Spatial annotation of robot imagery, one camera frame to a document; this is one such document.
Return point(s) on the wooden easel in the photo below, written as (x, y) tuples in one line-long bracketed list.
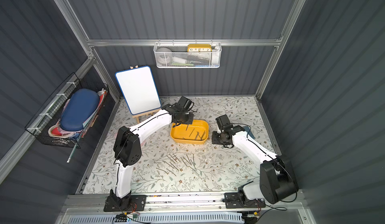
[(144, 114)]

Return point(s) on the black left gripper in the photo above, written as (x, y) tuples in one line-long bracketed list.
[(183, 118)]

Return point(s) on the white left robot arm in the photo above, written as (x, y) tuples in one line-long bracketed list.
[(127, 147)]

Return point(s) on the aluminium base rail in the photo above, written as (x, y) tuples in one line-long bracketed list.
[(177, 202)]

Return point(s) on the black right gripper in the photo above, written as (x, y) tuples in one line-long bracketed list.
[(218, 138)]

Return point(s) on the white board with blue frame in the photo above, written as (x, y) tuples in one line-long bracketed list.
[(126, 83)]

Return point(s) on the yellow plastic storage box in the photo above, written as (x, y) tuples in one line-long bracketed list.
[(195, 133)]

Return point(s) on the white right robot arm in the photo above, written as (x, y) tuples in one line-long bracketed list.
[(277, 179)]

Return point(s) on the black wire side basket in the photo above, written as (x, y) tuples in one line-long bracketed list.
[(45, 126)]

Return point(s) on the blue oval case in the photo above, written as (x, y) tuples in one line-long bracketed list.
[(80, 107)]

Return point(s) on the yellow clock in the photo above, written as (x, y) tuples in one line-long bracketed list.
[(199, 48)]

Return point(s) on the white wire wall basket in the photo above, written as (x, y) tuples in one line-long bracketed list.
[(176, 56)]

